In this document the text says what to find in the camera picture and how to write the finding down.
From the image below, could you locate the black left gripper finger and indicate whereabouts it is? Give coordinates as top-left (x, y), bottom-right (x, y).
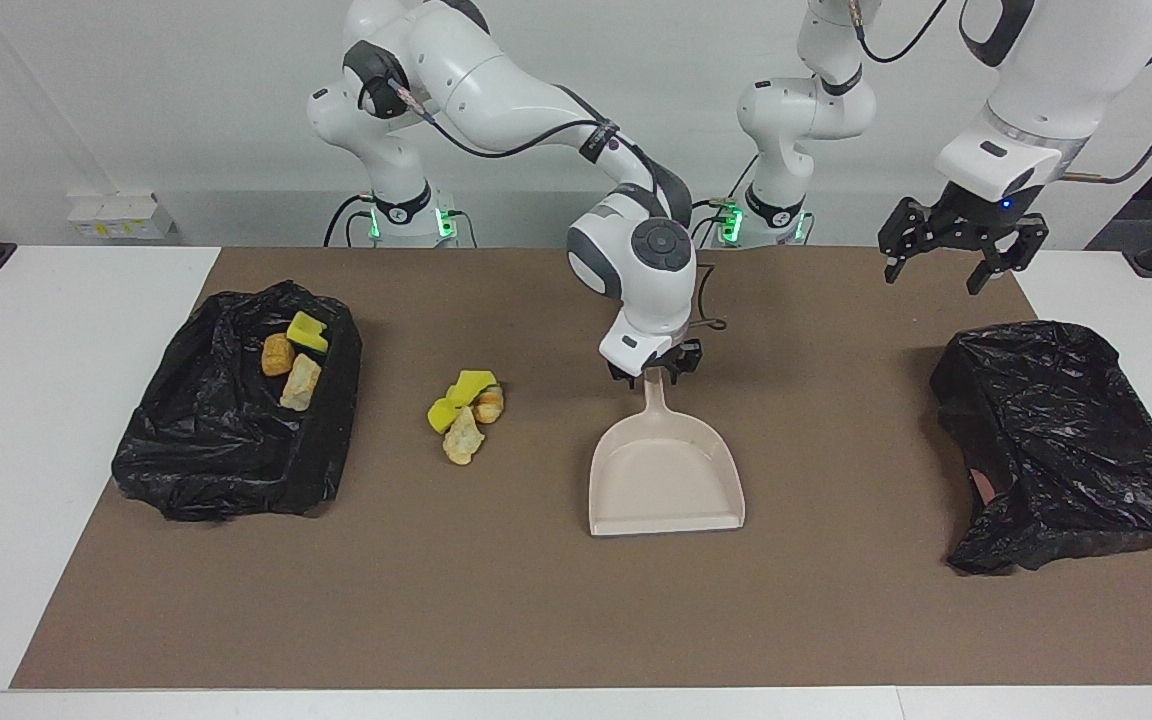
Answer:
top-left (968, 213), bottom-right (1050, 297)
top-left (877, 196), bottom-right (948, 285)

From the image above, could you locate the beige plastic dustpan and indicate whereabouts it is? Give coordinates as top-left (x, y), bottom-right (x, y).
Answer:
top-left (588, 367), bottom-right (746, 537)

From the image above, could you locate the pale torn bread piece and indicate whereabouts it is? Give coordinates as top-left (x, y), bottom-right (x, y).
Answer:
top-left (443, 407), bottom-right (485, 466)

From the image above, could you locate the notched yellow green sponge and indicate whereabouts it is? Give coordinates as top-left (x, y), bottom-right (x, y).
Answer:
top-left (286, 311), bottom-right (330, 354)

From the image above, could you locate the striped flaky croissant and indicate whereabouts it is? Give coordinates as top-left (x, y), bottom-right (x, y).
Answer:
top-left (279, 353), bottom-right (323, 412)

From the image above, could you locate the black plastic bin bag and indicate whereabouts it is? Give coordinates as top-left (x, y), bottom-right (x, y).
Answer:
top-left (112, 280), bottom-right (364, 522)
top-left (929, 321), bottom-right (1152, 576)

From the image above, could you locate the brown table mat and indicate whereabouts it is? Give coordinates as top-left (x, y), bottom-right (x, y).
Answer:
top-left (11, 247), bottom-right (1152, 689)

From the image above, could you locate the white power strip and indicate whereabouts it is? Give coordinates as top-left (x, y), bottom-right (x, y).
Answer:
top-left (68, 195), bottom-right (177, 241)

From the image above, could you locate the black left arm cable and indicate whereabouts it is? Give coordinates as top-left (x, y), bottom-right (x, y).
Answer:
top-left (856, 0), bottom-right (1152, 186)

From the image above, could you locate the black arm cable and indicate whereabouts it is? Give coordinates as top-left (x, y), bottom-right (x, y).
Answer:
top-left (856, 0), bottom-right (1152, 186)
top-left (366, 75), bottom-right (727, 331)

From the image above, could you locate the black base cable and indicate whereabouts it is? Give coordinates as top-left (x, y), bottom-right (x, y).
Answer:
top-left (324, 195), bottom-right (377, 248)
top-left (691, 198), bottom-right (737, 248)

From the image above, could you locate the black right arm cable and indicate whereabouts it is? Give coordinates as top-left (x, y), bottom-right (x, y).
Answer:
top-left (366, 75), bottom-right (727, 331)

